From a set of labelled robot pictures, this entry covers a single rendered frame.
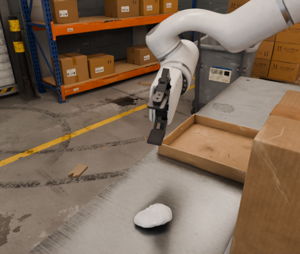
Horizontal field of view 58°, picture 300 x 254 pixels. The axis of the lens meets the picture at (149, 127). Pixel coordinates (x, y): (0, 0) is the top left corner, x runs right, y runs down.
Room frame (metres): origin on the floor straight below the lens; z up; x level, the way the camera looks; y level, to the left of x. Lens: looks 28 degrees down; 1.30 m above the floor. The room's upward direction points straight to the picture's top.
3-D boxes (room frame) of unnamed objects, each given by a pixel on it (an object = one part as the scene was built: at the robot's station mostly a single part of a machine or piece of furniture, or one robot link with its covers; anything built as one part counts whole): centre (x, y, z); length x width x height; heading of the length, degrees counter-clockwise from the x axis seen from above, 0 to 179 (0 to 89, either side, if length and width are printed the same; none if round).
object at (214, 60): (2.94, -0.84, 0.48); 0.89 x 0.63 x 0.96; 155
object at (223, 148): (0.74, -0.22, 0.85); 0.30 x 0.26 x 0.04; 57
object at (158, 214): (0.44, -0.01, 0.85); 0.08 x 0.07 x 0.04; 73
